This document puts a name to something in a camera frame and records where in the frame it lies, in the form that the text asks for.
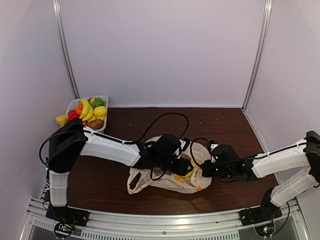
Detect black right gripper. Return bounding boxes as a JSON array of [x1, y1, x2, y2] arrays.
[[201, 159, 234, 179]]

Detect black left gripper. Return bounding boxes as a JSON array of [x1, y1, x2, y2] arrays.
[[156, 155, 194, 177]]

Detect yellow toy mango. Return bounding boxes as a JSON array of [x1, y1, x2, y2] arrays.
[[181, 161, 197, 179]]

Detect cream printed plastic bag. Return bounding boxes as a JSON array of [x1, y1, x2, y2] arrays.
[[126, 136, 212, 195]]

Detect large yellow toy lemon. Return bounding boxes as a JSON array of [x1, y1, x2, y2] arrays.
[[93, 106, 108, 120]]

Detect green toy grape bunch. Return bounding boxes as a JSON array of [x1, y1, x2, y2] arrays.
[[92, 97, 107, 109]]

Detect yellow toy banana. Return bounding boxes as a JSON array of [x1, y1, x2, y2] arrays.
[[79, 98, 97, 123]]

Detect orange toy fruit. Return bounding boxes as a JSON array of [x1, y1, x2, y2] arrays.
[[75, 103, 83, 116]]

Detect yellow toy starfruit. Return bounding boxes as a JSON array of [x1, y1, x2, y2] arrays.
[[55, 114, 69, 126]]

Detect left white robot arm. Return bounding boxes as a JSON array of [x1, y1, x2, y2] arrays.
[[47, 118, 194, 222]]

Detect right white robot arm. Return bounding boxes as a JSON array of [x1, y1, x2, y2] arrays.
[[200, 130, 320, 221]]

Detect yellow green toy fruit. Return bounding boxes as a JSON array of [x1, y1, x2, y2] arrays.
[[88, 97, 96, 106]]

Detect red toy fruit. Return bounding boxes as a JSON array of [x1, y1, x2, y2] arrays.
[[68, 109, 79, 122]]

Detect brown toy potato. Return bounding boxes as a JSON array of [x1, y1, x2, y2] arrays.
[[87, 119, 104, 130]]

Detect right round circuit board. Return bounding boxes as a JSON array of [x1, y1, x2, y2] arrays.
[[254, 222, 275, 238]]

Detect round circuit board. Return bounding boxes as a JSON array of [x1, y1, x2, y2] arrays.
[[254, 222, 275, 238], [53, 222, 74, 238]]

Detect white perforated plastic basket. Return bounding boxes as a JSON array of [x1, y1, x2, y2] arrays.
[[65, 95, 109, 133]]

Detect left round circuit board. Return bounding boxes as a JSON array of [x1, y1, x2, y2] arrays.
[[53, 222, 74, 238]]

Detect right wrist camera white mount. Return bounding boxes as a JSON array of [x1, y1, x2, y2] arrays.
[[208, 140, 219, 156]]

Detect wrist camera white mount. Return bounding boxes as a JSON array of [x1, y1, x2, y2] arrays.
[[208, 140, 219, 156], [179, 137, 191, 152]]

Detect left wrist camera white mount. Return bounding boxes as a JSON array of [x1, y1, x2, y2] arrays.
[[179, 137, 191, 152]]

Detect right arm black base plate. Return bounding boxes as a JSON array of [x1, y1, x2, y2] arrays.
[[238, 206, 283, 226]]

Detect aluminium front rail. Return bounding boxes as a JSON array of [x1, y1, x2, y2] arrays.
[[24, 192, 311, 240]]

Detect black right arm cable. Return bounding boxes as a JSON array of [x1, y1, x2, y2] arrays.
[[189, 137, 320, 235]]

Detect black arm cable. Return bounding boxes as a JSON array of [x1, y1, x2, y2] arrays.
[[38, 112, 190, 181], [189, 137, 320, 235]]

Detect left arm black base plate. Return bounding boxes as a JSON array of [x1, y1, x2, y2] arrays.
[[45, 205, 90, 227]]

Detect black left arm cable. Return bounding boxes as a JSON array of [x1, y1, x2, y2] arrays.
[[38, 112, 190, 181]]

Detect right aluminium frame post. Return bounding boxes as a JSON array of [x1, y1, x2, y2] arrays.
[[241, 0, 273, 112]]

